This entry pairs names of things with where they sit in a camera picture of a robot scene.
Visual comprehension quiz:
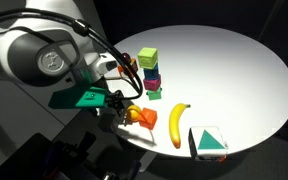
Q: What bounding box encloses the blue block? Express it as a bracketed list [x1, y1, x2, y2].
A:
[142, 64, 160, 81]

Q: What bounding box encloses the black cable bundle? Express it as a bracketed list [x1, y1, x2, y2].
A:
[0, 7, 144, 101]

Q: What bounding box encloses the white table leg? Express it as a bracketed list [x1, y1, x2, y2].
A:
[138, 151, 159, 173]

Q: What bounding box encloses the white cube with teal triangle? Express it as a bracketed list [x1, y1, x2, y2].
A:
[187, 125, 229, 163]

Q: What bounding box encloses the green block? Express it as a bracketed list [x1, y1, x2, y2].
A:
[146, 87, 163, 101]

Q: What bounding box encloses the magenta block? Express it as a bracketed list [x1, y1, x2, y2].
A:
[142, 74, 162, 93]

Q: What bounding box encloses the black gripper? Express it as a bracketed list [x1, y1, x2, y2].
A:
[93, 89, 134, 127]

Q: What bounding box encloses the orange multicoloured block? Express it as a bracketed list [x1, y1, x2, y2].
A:
[116, 58, 139, 79]

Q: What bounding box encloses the yellow banana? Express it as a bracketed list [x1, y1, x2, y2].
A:
[168, 102, 192, 150]

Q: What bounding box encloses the yellow block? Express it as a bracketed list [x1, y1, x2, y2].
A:
[137, 46, 159, 70]

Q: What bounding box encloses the dark red ball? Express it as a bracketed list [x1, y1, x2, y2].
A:
[121, 52, 132, 64]

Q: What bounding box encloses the orange fruit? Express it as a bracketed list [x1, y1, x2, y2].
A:
[126, 104, 142, 123]

